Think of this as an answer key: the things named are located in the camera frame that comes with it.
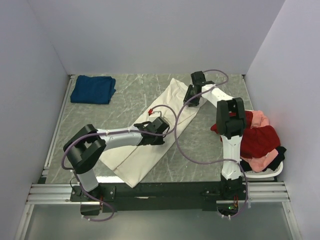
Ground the white t shirt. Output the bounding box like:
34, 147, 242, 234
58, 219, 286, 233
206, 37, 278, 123
99, 78, 188, 188

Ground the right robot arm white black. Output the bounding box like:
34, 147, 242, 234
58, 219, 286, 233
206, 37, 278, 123
183, 71, 247, 200

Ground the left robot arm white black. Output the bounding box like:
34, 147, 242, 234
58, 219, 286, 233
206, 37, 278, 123
61, 116, 170, 201

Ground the pink t shirt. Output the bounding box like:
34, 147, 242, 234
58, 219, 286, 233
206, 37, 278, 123
249, 110, 280, 158

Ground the black base crossbar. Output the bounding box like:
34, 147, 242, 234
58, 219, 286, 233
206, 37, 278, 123
70, 181, 247, 216

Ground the folded blue t shirt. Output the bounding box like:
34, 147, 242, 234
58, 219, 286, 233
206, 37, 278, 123
70, 75, 116, 105

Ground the red t shirt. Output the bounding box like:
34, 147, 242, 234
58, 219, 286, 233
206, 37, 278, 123
210, 110, 281, 162

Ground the black t shirt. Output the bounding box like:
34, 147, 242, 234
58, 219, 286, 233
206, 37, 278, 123
240, 146, 287, 173

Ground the white laundry basket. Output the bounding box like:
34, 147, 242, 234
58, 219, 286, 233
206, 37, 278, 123
245, 162, 284, 179

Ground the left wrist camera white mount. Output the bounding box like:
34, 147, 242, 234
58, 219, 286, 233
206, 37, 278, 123
147, 108, 162, 121

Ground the aluminium frame rail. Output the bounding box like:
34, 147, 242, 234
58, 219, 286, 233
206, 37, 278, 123
13, 74, 81, 240

